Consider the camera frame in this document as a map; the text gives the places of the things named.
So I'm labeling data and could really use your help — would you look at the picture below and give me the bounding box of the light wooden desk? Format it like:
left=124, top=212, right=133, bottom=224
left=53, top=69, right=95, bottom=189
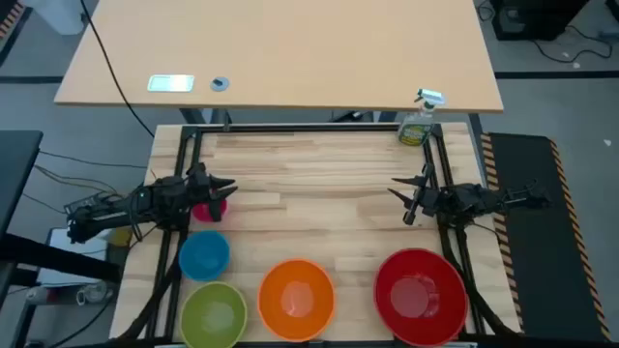
left=53, top=0, right=504, bottom=115

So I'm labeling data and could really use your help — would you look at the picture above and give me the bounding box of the black equipment box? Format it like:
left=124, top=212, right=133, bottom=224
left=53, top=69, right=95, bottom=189
left=489, top=0, right=589, bottom=43

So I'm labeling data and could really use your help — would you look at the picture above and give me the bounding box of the black hazard-striped floor mat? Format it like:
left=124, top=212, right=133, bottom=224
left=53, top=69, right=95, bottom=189
left=480, top=131, right=613, bottom=342

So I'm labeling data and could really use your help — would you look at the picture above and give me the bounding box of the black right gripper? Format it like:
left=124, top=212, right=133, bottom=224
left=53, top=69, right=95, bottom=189
left=386, top=162, right=449, bottom=226

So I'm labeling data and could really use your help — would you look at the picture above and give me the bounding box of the black aluminium table frame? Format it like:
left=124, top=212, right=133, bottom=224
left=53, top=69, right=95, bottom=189
left=143, top=122, right=522, bottom=348

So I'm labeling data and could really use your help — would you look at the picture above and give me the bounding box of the blue plastic bowl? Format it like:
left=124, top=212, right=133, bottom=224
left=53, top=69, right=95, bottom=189
left=178, top=230, right=232, bottom=283

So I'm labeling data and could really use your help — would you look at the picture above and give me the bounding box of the large red bowl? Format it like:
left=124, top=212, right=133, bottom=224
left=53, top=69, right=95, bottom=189
left=372, top=247, right=469, bottom=348

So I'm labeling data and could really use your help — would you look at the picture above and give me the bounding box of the small pink bowl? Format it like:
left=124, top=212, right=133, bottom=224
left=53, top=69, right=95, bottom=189
left=192, top=197, right=228, bottom=223

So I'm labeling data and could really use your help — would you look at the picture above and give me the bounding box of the black floor cable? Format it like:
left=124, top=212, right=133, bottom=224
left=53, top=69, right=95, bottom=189
left=530, top=23, right=614, bottom=65

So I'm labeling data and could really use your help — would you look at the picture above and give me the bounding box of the long black cable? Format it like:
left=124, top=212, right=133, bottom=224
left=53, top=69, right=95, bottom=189
left=79, top=0, right=155, bottom=138

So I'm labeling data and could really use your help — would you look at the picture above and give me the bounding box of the green plastic bowl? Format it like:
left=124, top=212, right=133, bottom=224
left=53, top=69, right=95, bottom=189
left=179, top=281, right=249, bottom=348

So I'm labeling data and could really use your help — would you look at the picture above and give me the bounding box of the orange plastic bowl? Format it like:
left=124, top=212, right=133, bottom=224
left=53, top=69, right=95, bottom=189
left=256, top=258, right=337, bottom=343

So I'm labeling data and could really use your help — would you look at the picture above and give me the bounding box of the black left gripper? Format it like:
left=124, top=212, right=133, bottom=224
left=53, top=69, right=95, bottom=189
left=186, top=162, right=240, bottom=223

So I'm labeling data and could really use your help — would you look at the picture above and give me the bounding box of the white box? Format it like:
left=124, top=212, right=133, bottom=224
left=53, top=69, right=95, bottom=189
left=37, top=226, right=110, bottom=287

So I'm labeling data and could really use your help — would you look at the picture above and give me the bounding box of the green cleaner spray bottle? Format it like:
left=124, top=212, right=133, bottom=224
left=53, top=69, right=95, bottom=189
left=397, top=88, right=447, bottom=147

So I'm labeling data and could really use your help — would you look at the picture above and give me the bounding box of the black side table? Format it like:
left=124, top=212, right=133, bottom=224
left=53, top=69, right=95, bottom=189
left=0, top=129, right=44, bottom=239

